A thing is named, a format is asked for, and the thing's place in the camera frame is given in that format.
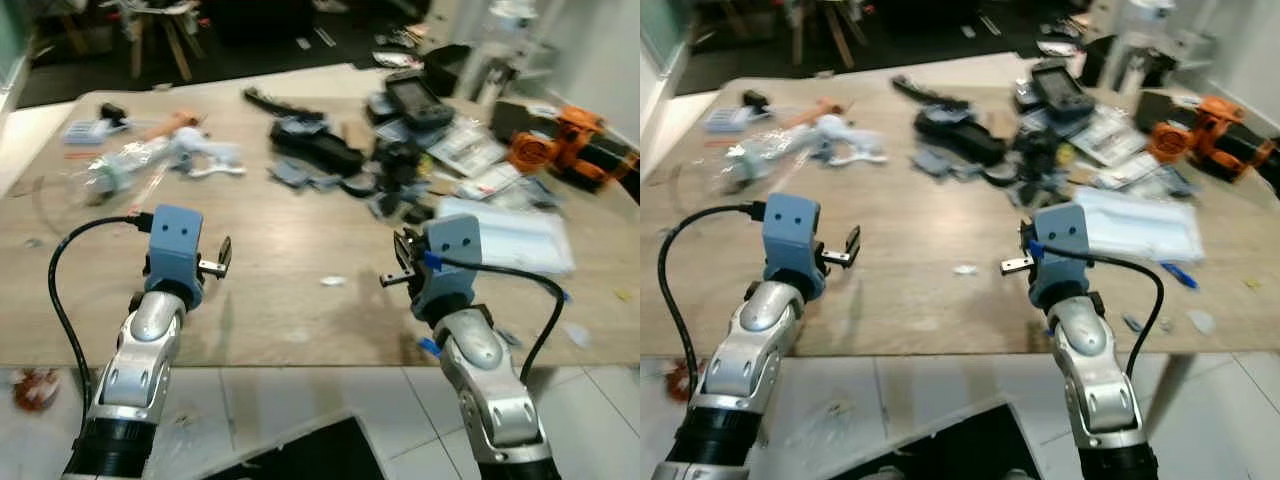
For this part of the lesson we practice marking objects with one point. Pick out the blue card pack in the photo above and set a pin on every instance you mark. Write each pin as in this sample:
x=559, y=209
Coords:
x=725, y=119
x=86, y=131

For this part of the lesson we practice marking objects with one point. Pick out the small white paper scrap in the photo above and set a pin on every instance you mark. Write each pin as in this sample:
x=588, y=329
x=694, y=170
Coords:
x=965, y=269
x=332, y=282

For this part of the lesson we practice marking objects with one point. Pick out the red crumpled wrapper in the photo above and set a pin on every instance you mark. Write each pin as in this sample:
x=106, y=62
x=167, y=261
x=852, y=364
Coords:
x=35, y=388
x=680, y=380

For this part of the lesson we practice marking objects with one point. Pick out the orange black power tool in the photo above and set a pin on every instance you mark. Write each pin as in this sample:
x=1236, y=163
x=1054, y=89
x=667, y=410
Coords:
x=560, y=145
x=1205, y=135

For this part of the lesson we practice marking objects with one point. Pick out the black handheld device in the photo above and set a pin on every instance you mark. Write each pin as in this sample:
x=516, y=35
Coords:
x=418, y=98
x=1058, y=90

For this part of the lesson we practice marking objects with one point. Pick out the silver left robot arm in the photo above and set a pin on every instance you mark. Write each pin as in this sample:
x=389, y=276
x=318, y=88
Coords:
x=148, y=342
x=758, y=332

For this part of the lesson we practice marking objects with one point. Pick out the small black block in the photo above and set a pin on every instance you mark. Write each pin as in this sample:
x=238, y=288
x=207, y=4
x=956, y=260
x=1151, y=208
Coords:
x=755, y=99
x=111, y=112

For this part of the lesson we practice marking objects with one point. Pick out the wooden stool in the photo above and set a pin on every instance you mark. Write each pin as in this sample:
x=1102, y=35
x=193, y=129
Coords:
x=165, y=35
x=825, y=25

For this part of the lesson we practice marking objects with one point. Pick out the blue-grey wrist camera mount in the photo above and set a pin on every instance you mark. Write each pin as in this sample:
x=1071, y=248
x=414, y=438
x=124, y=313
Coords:
x=1060, y=255
x=175, y=245
x=450, y=265
x=792, y=240

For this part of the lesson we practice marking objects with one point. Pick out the printed leaflet pack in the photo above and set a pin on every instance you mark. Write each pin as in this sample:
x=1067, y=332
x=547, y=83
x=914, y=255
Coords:
x=1110, y=135
x=468, y=148

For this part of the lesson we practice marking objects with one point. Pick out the black rubbish bin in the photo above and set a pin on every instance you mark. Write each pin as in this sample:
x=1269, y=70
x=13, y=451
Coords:
x=310, y=455
x=950, y=450

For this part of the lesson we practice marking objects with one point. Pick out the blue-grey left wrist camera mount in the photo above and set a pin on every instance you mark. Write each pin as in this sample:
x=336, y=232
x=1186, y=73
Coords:
x=792, y=240
x=175, y=245

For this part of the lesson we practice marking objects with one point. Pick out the pale plastic scrap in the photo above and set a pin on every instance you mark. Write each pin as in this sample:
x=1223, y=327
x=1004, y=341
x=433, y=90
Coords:
x=577, y=335
x=1200, y=322

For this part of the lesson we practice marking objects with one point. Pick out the clear plastic bag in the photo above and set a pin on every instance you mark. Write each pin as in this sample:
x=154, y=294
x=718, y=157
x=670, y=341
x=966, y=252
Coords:
x=755, y=158
x=115, y=168

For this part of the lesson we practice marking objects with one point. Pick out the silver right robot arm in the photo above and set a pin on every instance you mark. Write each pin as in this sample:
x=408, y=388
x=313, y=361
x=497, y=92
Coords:
x=1095, y=370
x=482, y=370

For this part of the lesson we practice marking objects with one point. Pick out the black mechanical gadget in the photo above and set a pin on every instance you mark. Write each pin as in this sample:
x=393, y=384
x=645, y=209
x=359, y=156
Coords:
x=1038, y=165
x=402, y=175

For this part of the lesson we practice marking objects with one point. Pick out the white plastic bag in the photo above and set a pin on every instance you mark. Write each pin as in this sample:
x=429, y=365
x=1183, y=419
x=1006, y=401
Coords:
x=515, y=235
x=1140, y=225

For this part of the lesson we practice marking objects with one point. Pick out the white blue plastic toy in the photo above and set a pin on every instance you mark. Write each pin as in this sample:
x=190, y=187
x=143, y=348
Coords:
x=845, y=140
x=205, y=152

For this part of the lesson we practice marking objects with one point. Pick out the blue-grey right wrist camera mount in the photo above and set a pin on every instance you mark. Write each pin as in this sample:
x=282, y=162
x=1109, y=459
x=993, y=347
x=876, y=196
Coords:
x=1060, y=255
x=450, y=265

